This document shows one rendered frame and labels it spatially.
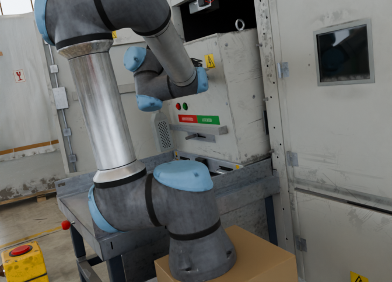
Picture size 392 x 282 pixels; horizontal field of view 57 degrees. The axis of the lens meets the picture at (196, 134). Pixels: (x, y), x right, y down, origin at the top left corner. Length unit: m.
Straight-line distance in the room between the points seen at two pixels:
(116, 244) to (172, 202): 0.38
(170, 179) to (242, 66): 0.70
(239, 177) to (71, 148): 0.89
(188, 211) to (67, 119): 1.20
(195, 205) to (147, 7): 0.40
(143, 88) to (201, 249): 0.52
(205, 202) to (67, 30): 0.43
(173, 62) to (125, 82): 0.94
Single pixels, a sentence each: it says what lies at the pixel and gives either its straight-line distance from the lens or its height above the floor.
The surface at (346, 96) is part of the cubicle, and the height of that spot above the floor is 1.12.
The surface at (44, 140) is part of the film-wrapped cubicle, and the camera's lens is 4.80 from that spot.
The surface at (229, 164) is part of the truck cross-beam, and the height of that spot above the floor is 0.89.
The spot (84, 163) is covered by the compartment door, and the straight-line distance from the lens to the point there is 1.87.
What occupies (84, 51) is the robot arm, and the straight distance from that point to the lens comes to 0.76.
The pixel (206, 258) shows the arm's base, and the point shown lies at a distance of 0.78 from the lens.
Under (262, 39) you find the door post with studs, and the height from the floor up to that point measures 1.32.
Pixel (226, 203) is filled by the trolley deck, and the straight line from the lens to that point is 1.24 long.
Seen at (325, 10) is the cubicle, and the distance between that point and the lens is 1.12.
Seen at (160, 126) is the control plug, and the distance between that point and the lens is 1.62.
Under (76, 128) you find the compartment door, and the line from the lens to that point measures 1.84.
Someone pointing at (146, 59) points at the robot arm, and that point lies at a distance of 1.11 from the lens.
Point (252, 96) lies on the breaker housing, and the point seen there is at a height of 1.13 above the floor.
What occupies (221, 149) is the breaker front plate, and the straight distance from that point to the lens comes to 1.41.
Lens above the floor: 1.24
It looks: 9 degrees down
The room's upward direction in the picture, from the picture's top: 8 degrees counter-clockwise
